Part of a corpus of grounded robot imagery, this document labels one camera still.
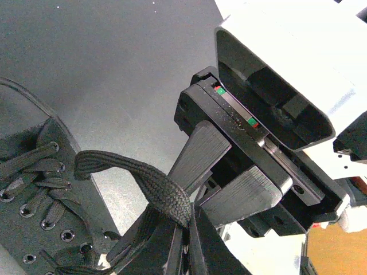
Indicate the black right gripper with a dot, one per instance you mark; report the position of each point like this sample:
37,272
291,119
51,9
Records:
251,177

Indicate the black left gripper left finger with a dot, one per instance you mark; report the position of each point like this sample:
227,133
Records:
152,245

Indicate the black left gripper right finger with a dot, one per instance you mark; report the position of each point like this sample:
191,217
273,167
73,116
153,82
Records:
208,253

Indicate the black shoelace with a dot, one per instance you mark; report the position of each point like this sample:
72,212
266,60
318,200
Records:
162,193

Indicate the black canvas shoe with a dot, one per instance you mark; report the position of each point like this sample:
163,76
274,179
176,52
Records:
51,222

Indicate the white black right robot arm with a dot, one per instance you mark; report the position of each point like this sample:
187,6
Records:
342,158

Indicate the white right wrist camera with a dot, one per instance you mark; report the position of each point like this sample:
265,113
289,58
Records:
298,66

